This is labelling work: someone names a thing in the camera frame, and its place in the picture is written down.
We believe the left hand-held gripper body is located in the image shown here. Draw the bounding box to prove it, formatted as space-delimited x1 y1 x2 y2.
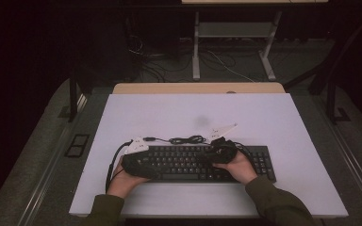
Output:
121 136 150 177

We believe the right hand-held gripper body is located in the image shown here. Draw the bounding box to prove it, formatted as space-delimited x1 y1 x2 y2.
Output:
207 122 239 165

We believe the black computer keyboard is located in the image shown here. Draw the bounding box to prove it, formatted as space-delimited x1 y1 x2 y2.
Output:
137 144 277 185

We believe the person's right hand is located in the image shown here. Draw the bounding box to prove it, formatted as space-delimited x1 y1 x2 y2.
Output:
212 150 259 186

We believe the person's left hand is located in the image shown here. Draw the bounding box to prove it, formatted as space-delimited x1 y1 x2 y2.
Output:
106 155 153 200

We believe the white board cover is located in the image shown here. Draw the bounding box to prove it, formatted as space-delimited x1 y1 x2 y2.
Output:
69 92 349 218

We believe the wooden table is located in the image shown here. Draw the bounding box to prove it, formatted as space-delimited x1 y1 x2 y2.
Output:
111 82 287 95

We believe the black metal stand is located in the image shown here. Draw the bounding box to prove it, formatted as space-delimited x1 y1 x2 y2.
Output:
284 8 362 124

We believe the light desk top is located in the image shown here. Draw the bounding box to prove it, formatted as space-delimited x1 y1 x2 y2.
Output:
181 0 329 5

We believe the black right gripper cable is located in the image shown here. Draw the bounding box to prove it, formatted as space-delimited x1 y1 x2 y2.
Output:
233 141 256 159

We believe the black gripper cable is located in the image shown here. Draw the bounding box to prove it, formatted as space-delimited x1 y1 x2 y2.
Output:
233 141 256 159
105 139 134 193

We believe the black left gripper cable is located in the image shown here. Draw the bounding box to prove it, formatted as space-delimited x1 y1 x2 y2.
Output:
105 139 134 193

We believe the black keyboard cable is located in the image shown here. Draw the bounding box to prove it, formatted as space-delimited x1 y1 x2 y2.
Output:
141 135 213 146

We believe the aluminium floor rail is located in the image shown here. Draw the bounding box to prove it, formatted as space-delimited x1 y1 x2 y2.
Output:
313 95 362 218
17 93 89 226

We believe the white floor cable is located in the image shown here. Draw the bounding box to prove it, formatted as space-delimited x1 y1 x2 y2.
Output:
206 50 256 84

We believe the tangle of black floor cables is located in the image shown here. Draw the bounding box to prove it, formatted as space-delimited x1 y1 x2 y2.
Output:
126 31 193 83

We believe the white metal desk frame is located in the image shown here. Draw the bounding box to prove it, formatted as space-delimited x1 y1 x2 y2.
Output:
191 10 283 82

